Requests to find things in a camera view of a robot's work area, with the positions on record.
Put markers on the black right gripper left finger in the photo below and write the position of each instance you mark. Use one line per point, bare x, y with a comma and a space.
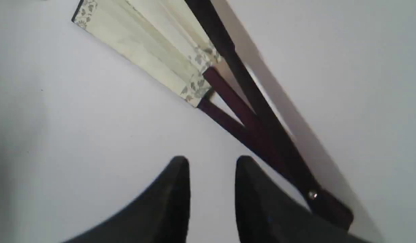
160, 214

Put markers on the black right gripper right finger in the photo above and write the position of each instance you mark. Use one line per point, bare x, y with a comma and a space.
266, 214

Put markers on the cream paper folding fan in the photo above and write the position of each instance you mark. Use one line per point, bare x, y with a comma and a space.
184, 45

